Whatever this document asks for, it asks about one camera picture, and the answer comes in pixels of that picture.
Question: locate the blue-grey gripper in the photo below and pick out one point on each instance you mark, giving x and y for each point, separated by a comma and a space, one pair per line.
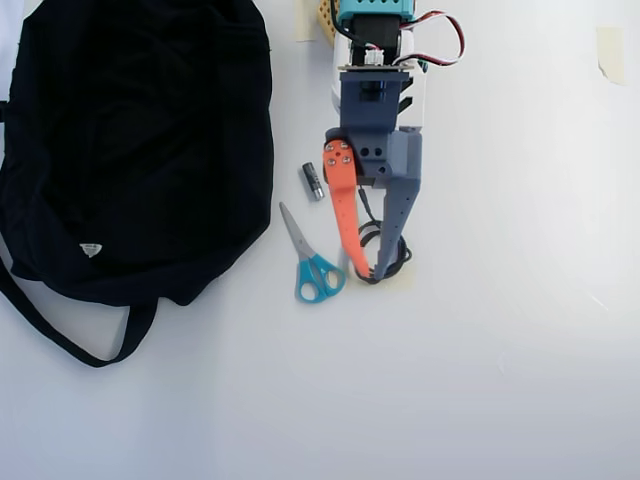
381, 156

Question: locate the black fabric bag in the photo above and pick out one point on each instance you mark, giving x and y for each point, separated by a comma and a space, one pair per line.
125, 175

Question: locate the black cylindrical battery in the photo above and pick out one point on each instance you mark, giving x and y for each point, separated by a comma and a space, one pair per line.
313, 181

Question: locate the wide masking tape strip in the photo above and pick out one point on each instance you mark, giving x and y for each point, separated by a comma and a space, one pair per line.
407, 281

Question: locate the short masking tape piece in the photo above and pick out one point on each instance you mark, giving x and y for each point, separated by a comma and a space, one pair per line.
305, 22

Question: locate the yellow perforated board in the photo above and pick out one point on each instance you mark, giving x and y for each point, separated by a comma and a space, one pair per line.
327, 15

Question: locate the torn masking tape strip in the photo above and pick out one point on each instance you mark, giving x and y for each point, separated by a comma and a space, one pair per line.
612, 55

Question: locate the blue-grey camera mount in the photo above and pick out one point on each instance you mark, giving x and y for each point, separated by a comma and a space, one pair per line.
370, 110

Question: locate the camera circuit board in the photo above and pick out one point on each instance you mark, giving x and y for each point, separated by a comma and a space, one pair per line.
350, 67

